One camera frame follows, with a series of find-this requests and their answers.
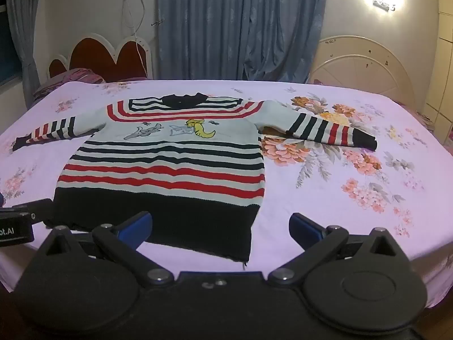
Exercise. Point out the purple floral bedsheet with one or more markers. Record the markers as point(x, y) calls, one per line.
point(318, 216)

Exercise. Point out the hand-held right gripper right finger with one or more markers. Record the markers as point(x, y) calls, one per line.
point(306, 228)

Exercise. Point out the window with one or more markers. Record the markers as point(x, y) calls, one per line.
point(9, 46)

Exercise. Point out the cream wardrobe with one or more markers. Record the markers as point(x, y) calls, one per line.
point(442, 63)

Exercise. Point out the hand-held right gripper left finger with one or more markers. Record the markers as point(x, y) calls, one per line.
point(134, 228)

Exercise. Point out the cream round headboard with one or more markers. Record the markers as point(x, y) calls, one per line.
point(357, 74)

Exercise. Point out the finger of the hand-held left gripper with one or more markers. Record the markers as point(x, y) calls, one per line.
point(37, 210)

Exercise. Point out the narrow blue curtain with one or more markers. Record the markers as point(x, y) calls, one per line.
point(26, 35)

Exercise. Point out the striped knit children's sweater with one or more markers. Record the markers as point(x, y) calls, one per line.
point(166, 170)

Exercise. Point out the red heart-shaped headboard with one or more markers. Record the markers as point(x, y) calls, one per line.
point(95, 56)

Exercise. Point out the wide blue curtain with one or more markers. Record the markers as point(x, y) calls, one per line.
point(219, 24)

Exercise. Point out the wall light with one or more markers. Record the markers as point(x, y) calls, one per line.
point(384, 5)

